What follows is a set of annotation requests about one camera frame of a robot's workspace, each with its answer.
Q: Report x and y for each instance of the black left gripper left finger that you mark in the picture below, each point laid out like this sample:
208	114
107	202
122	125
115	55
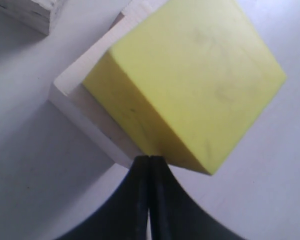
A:
124	216

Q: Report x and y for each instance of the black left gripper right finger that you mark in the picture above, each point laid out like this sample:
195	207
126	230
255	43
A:
174	215

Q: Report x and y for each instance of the yellow block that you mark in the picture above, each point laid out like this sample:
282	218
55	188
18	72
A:
188	82

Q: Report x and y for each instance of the large wooden cube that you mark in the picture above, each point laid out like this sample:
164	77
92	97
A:
69	95

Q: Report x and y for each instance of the small wooden cube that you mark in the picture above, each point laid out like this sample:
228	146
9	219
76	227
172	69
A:
40	15

